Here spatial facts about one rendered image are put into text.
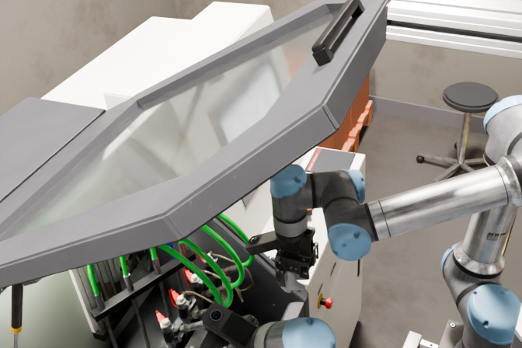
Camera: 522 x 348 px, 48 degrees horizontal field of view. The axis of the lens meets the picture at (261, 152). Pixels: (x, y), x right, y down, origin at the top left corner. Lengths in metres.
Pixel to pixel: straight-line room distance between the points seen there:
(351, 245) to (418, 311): 1.94
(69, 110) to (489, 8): 1.26
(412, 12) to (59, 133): 1.11
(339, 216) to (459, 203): 0.22
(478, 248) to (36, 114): 1.21
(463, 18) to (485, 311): 0.81
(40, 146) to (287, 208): 0.70
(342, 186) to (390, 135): 3.00
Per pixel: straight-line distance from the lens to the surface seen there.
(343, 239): 1.08
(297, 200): 1.19
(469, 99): 3.51
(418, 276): 3.16
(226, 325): 1.08
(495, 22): 0.71
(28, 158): 1.56
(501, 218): 1.36
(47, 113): 1.74
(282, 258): 1.32
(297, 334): 0.91
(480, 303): 1.39
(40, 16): 3.97
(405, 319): 2.97
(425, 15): 0.73
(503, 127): 1.23
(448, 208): 1.11
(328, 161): 2.23
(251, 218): 1.88
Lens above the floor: 2.30
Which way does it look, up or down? 35 degrees down
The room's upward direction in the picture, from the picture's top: 5 degrees counter-clockwise
